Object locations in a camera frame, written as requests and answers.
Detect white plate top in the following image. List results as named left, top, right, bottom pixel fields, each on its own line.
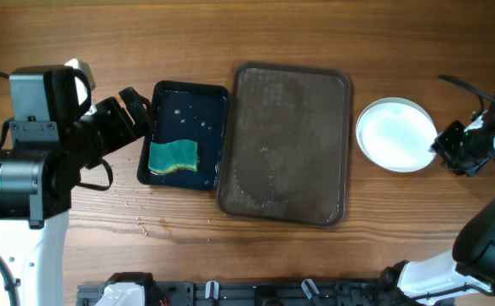
left=356, top=97, right=437, bottom=173

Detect brown serving tray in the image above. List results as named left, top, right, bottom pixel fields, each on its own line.
left=216, top=61, right=352, bottom=228

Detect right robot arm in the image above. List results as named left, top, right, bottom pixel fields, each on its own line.
left=373, top=86, right=495, bottom=305

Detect black water tray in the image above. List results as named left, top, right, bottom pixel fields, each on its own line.
left=137, top=81, right=229, bottom=191

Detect green yellow sponge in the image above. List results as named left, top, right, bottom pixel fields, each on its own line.
left=148, top=139, right=198, bottom=175

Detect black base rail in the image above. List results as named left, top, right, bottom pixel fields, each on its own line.
left=76, top=271, right=401, bottom=306

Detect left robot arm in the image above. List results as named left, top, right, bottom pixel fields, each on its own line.
left=0, top=65, right=154, bottom=305

